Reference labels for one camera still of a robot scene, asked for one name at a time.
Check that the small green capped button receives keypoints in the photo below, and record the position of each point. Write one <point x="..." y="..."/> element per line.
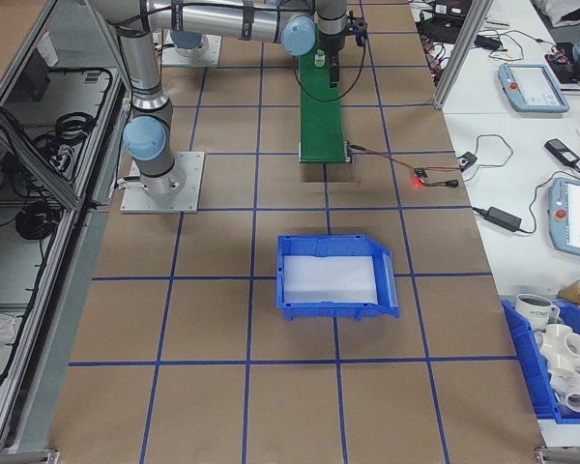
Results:
<point x="320" y="59"/>

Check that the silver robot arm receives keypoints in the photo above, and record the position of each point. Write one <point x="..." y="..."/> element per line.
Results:
<point x="188" y="41"/>
<point x="137" y="63"/>

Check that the green conveyor belt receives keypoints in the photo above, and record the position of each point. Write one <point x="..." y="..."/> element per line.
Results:
<point x="321" y="121"/>

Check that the black computer box red logo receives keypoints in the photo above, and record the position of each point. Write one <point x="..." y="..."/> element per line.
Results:
<point x="452" y="6"/>

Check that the small black LED circuit board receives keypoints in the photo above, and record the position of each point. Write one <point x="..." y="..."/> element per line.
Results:
<point x="420" y="172"/>

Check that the black power adapter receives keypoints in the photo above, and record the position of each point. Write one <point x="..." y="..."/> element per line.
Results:
<point x="485" y="41"/>
<point x="505" y="218"/>

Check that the small black box white dot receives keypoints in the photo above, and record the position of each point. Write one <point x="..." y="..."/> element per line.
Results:
<point x="466" y="160"/>

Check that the blue plastic bin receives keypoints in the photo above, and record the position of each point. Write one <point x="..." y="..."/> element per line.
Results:
<point x="299" y="244"/>

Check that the white foam pad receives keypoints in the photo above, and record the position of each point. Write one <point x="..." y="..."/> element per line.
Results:
<point x="328" y="280"/>

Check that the black handheld device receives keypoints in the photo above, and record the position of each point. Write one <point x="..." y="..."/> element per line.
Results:
<point x="560" y="149"/>

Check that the white side table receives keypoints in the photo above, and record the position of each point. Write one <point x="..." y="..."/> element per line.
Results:
<point x="512" y="270"/>

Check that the white printed mug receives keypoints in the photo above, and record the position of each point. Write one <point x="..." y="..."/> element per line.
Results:
<point x="531" y="314"/>

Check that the yellow plastic item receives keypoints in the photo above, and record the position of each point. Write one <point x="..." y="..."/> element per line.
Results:
<point x="572" y="292"/>

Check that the blue storage bin with fittings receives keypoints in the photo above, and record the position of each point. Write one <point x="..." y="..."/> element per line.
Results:
<point x="522" y="357"/>

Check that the white PVC pipe fitting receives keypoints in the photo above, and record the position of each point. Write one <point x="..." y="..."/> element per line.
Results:
<point x="558" y="338"/>
<point x="572" y="386"/>

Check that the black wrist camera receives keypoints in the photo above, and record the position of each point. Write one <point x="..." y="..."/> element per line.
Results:
<point x="357" y="26"/>

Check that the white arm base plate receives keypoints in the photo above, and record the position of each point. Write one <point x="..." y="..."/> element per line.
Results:
<point x="188" y="193"/>
<point x="212" y="55"/>

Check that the aluminium profile post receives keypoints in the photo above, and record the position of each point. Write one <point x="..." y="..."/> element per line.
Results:
<point x="459" y="55"/>

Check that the V-shaped metal bar frame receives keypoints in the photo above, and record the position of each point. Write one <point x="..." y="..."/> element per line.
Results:
<point x="29" y="152"/>

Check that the aluminium table frame rail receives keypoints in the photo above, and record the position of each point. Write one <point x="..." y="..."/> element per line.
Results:
<point x="24" y="456"/>

